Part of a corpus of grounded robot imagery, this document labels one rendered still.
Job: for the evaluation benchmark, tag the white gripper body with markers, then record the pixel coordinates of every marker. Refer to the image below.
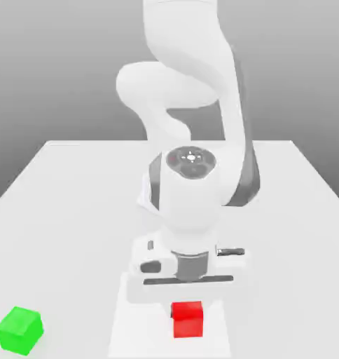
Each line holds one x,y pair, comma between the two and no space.
186,290

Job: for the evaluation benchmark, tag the small green cube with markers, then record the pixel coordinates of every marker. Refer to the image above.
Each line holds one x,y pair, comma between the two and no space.
19,331

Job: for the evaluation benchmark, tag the small red cube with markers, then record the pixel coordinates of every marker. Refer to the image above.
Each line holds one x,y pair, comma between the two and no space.
187,321

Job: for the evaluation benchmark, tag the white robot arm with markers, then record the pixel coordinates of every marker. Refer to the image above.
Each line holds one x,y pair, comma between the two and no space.
186,84

